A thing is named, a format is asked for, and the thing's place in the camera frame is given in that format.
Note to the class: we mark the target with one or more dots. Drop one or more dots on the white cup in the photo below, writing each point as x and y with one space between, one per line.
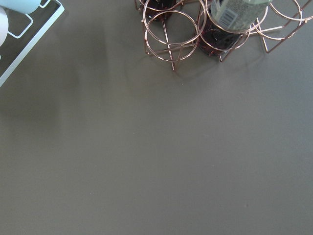
3 25

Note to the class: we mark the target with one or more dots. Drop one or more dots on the pale green cup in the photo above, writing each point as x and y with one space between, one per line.
21 6

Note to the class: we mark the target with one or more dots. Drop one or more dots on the copper wire bottle rack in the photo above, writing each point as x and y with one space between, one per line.
272 24

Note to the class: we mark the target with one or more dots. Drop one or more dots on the white wire cup rack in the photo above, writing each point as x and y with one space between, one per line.
24 31

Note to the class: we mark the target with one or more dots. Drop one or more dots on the suntory tea bottle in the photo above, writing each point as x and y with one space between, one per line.
155 7
226 22

